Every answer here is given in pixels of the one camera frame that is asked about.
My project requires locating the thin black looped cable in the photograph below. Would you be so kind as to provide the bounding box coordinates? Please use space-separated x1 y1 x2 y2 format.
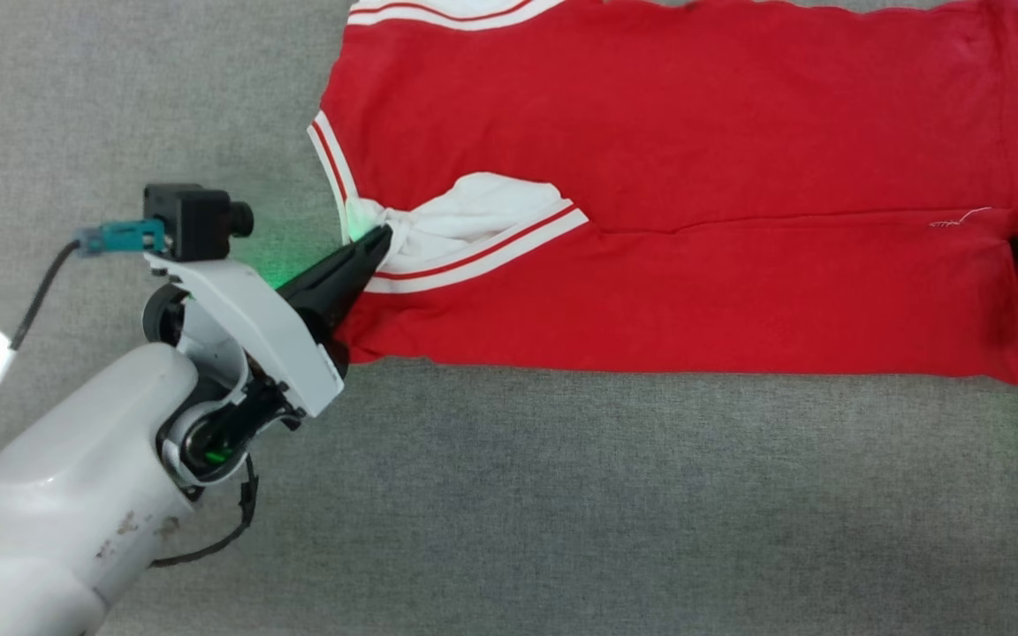
149 453 260 568

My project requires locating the red white basketball jersey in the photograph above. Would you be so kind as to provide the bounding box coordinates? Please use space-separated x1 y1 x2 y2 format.
307 0 1018 386

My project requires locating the teal cable connector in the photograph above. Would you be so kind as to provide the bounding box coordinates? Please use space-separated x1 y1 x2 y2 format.
74 220 167 254

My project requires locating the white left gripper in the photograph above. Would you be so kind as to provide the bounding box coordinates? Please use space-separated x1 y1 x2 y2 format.
141 226 394 487

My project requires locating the black camera cable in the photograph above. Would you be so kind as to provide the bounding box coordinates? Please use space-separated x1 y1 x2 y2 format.
0 242 83 515

